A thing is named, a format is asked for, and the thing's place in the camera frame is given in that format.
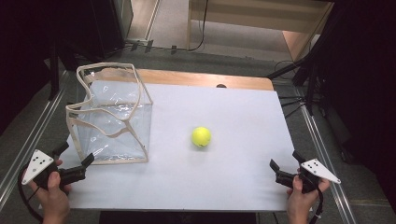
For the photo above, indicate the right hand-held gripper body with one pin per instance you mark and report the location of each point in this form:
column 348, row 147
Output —
column 320, row 170

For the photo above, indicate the light wooden furniture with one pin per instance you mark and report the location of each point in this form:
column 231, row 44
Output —
column 249, row 15

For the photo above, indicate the dark curtain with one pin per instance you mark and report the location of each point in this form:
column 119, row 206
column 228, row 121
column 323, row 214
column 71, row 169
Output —
column 21, row 56
column 364, row 93

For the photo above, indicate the black tripod stand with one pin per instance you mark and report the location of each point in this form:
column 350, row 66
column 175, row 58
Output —
column 306, row 84

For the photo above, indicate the yellow tennis ball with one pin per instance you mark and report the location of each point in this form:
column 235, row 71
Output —
column 201, row 136

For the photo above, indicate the metal floor rail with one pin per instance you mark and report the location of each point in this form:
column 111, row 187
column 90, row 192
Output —
column 323, row 155
column 28, row 140

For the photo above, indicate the small dark knob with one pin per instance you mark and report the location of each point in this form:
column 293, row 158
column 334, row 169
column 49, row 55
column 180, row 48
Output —
column 221, row 86

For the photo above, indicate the person's dark clothing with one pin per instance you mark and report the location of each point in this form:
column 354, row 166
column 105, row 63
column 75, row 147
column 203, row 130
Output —
column 177, row 218

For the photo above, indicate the white table sheet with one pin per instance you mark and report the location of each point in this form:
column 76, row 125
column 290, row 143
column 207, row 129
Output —
column 224, row 174

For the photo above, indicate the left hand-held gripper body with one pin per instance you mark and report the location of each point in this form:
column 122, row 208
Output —
column 37, row 164

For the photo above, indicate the black cabinet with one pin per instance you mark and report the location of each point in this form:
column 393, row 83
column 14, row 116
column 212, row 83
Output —
column 99, row 28

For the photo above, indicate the black upright post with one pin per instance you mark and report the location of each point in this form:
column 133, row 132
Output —
column 53, row 71

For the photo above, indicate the clear plastic bag beige trim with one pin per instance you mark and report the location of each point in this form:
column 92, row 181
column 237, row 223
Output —
column 115, row 130

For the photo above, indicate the wooden table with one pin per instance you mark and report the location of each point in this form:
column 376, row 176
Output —
column 186, row 77

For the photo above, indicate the person's right hand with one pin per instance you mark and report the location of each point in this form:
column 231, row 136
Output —
column 300, row 202

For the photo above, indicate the person's left hand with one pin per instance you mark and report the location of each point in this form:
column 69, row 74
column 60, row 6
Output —
column 54, row 199

